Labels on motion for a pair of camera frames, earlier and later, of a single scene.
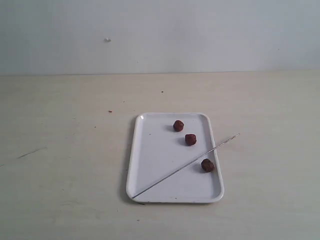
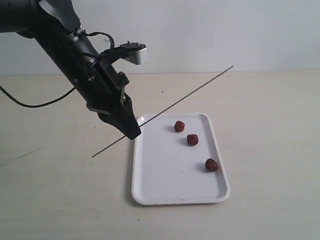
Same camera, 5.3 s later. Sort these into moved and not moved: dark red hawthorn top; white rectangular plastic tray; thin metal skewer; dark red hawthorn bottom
Moved: dark red hawthorn bottom; thin metal skewer
Not moved: white rectangular plastic tray; dark red hawthorn top
